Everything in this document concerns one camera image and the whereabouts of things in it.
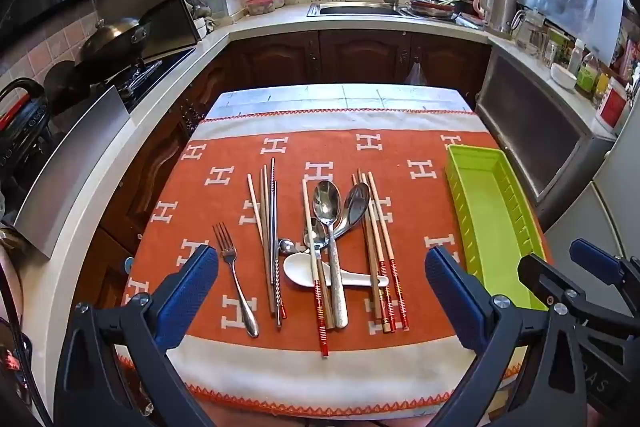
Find red-label container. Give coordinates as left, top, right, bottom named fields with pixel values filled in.
left=594, top=78, right=629, bottom=134

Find tall steel splash guard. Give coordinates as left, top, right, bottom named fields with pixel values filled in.
left=94, top=0, right=202, bottom=58

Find dark wok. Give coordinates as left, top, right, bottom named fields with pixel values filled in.
left=81, top=18, right=152, bottom=68

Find low steel splash panel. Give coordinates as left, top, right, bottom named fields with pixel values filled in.
left=14, top=86, right=132, bottom=259

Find green-label bottle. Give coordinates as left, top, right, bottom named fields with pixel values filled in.
left=577, top=51, right=602, bottom=96

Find stack of dishes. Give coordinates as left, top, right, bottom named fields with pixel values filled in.
left=406, top=0, right=457, bottom=18

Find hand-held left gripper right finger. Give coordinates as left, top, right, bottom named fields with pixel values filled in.
left=424, top=248, right=595, bottom=427

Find steel cabinet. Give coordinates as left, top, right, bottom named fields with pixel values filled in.
left=474, top=43, right=617, bottom=219

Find small round steel spoon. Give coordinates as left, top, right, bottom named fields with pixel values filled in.
left=278, top=238, right=313, bottom=257

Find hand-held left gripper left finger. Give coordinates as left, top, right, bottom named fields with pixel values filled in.
left=52, top=244, right=220, bottom=427

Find black kitchen appliance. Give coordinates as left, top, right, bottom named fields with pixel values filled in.
left=0, top=78, right=52, bottom=170

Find steel sink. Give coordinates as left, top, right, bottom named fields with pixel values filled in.
left=306, top=1, right=407, bottom=18

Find large steel spoon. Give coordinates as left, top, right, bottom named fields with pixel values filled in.
left=312, top=180, right=349, bottom=329

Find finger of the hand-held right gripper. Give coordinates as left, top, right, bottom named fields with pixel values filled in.
left=570, top=238, right=640, bottom=288
left=517, top=252, right=592, bottom=309

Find pale grid-pattern tablecloth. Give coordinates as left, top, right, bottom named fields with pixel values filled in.
left=206, top=83, right=475, bottom=120

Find wooden chopstick with red end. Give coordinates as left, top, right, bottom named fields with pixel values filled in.
left=259, top=164, right=288, bottom=320

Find green plastic utensil tray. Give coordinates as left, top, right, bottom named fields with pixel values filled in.
left=445, top=144, right=548, bottom=313

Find wide flat-handled steel spoon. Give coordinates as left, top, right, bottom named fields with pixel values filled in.
left=320, top=182, right=371, bottom=250

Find white plastic bag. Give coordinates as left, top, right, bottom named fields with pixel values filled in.
left=403, top=61, right=429, bottom=86

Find beige wooden chopstick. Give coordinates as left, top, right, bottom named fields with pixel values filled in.
left=247, top=173, right=277, bottom=314

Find white ceramic spoon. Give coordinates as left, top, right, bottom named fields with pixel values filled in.
left=283, top=253, right=390, bottom=290

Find white plastic bottle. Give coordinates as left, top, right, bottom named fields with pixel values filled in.
left=567, top=38, right=586, bottom=74

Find black pot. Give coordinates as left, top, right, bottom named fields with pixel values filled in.
left=42, top=61, right=82, bottom=114

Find red-rimmed food container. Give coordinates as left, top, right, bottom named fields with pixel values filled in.
left=244, top=0, right=286, bottom=16

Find orange printed blanket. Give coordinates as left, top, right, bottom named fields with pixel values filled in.
left=117, top=109, right=553, bottom=418

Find steel fork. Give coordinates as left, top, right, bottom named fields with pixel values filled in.
left=213, top=223, right=261, bottom=339

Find steel electric kettle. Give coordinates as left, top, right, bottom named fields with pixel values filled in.
left=474, top=0, right=512, bottom=34

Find medium steel spoon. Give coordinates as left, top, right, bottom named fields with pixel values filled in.
left=302, top=217, right=332, bottom=264

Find white bowl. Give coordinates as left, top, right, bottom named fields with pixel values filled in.
left=549, top=62, right=579, bottom=91

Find black gas stove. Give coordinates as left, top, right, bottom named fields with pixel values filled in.
left=117, top=48, right=197, bottom=108

